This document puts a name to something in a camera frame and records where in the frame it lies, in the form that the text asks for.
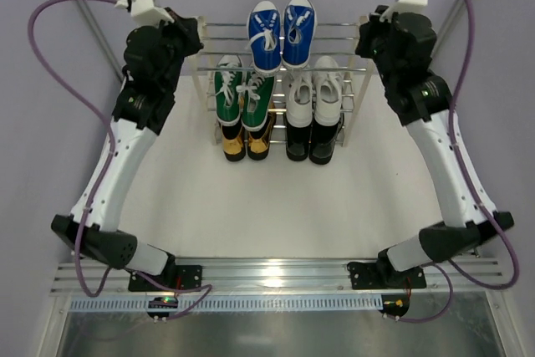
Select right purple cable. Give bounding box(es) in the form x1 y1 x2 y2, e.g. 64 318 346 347
390 0 522 324

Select white shoe rack chrome bars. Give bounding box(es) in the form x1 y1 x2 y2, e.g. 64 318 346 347
189 16 375 146

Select white sneaker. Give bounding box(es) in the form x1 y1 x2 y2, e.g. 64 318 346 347
312 55 344 126
282 71 313 128

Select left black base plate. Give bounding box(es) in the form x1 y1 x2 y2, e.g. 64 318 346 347
128 263 203 292

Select left aluminium frame post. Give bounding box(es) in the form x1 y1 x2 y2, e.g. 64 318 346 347
77 0 122 80

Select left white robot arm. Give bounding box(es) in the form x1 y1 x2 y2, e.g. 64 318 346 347
51 13 203 276

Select purple cable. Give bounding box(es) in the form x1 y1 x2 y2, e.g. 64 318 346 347
390 0 522 324
28 0 213 341

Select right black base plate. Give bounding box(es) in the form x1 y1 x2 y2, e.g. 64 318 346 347
347 261 427 290

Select aluminium mounting rail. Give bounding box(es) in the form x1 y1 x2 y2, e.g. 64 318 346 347
50 254 506 295

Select gold loafer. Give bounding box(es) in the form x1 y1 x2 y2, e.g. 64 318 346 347
221 121 246 162
247 111 277 161

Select black leather shoe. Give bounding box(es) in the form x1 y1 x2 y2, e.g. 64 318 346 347
308 116 344 166
284 118 312 161

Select green canvas sneaker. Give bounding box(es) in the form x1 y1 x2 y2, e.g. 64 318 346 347
237 71 276 132
214 55 243 127

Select slotted grey cable duct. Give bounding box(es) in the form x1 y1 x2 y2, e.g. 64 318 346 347
69 293 383 313

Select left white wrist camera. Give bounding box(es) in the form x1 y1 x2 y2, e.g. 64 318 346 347
114 0 174 27

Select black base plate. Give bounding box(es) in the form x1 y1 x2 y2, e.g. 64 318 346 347
347 261 427 290
128 263 203 292

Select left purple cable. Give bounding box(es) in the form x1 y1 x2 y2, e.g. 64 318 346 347
28 0 213 341

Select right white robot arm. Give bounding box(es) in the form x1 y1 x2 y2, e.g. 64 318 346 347
355 5 514 279

